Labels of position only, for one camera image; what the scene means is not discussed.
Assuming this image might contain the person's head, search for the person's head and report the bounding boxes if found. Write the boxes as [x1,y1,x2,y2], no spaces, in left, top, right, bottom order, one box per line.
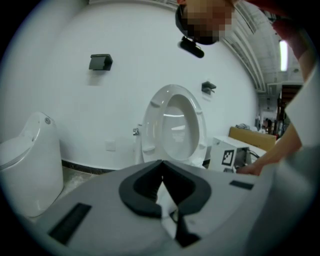
[174,0,237,46]

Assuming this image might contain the black head-worn camera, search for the black head-worn camera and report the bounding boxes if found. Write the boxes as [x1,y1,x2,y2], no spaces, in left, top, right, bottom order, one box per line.
[177,35,206,59]

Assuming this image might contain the white ceiling pipe bundle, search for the white ceiling pipe bundle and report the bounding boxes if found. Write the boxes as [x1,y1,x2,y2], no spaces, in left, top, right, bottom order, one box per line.
[221,2,267,95]

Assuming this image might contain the dark brown door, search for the dark brown door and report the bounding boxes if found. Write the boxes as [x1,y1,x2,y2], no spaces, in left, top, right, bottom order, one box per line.
[279,84,304,126]

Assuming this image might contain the white toilet with raised seat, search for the white toilet with raised seat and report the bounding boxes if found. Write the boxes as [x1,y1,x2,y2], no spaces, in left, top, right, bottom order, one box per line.
[133,83,209,238]

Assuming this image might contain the white closed-lid toilet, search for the white closed-lid toilet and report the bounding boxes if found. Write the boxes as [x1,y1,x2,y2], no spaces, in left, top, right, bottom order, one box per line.
[0,111,65,218]

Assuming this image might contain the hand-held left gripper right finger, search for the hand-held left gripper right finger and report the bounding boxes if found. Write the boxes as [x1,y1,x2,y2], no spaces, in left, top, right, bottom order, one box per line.
[161,160,264,248]

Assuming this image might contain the black wall-mounted holder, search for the black wall-mounted holder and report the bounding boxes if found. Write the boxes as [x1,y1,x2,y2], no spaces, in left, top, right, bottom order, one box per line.
[201,80,218,95]
[88,53,114,72]

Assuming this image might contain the short ceiling light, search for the short ceiling light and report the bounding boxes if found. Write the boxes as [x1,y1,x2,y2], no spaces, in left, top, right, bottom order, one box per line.
[279,39,289,73]

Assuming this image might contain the large flat cardboard box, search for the large flat cardboard box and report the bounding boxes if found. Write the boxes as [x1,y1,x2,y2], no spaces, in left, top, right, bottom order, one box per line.
[228,126,278,152]

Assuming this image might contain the person's right forearm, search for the person's right forearm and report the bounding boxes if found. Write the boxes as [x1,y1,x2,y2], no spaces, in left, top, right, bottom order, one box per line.
[258,121,305,166]

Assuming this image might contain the person's red shirt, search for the person's red shirt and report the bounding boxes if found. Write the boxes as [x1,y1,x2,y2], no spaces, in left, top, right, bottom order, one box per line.
[246,0,320,61]

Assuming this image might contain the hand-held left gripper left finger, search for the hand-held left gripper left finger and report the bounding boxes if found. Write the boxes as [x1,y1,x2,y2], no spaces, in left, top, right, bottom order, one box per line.
[34,159,185,256]

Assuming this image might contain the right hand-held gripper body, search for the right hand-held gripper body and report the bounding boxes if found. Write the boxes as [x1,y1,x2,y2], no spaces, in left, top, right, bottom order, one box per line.
[210,135,251,174]

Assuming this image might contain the person's right hand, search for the person's right hand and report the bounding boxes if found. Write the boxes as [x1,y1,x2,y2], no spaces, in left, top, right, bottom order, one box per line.
[236,160,263,176]

